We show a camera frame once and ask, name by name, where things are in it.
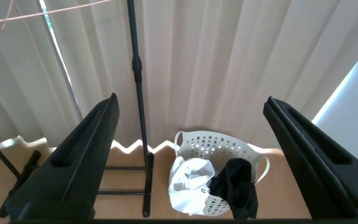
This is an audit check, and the pink clothes hanger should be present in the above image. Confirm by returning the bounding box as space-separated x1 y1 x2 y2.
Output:
0 0 114 32

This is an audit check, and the white laundry basket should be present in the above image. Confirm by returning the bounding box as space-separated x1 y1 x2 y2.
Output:
174 130 270 217

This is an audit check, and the black garment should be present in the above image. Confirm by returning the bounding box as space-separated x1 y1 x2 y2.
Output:
209 157 259 220

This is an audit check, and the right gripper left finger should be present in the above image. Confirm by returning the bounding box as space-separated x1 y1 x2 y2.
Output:
4 92 120 221

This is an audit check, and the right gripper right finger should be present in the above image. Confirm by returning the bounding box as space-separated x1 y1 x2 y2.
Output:
262 95 358 219

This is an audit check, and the white printed t-shirt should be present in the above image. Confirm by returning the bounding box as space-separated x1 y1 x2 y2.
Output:
168 156 216 217

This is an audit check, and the beige curtain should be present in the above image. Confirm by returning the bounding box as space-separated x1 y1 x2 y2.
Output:
0 0 358 149

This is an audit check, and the black clothes rack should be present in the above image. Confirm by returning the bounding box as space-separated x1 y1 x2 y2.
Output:
0 0 155 218

